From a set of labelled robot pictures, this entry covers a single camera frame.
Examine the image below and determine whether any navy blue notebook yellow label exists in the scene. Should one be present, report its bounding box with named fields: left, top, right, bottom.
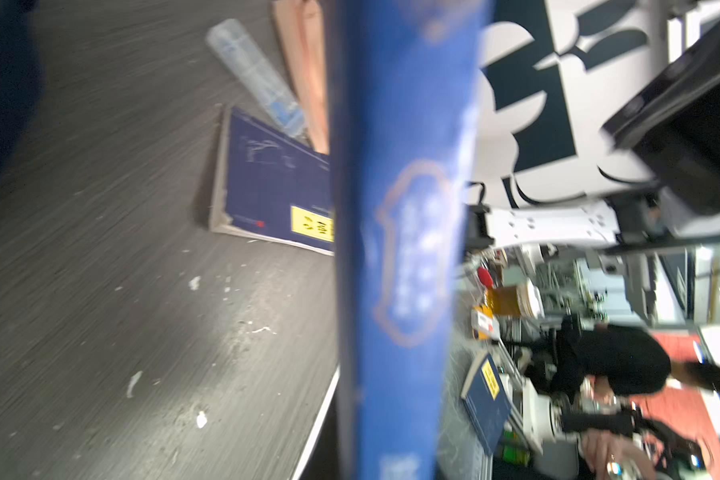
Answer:
left=209, top=106, right=334, bottom=256

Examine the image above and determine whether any Animal Farm paperback book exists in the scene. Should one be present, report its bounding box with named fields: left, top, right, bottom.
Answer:
left=324, top=1, right=492, bottom=479

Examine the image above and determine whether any navy blue student backpack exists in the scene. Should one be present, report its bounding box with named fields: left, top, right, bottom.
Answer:
left=0, top=0, right=42, bottom=174

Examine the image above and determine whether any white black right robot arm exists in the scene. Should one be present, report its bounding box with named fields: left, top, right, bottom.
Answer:
left=472, top=1, right=720, bottom=251

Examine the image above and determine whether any clear plastic pen box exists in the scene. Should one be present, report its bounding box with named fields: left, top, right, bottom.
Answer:
left=206, top=19, right=306, bottom=138

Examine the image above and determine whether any peach fabric pencil case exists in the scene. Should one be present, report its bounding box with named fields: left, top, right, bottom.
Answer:
left=272, top=0, right=330, bottom=155

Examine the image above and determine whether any person in black shirt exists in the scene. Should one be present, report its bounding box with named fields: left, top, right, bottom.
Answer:
left=524, top=314, right=720, bottom=399

